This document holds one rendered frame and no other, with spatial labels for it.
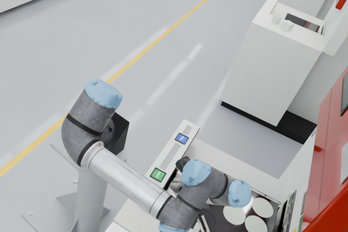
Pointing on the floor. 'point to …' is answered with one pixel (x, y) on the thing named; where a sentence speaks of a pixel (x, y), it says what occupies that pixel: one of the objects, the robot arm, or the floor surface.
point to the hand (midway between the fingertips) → (172, 183)
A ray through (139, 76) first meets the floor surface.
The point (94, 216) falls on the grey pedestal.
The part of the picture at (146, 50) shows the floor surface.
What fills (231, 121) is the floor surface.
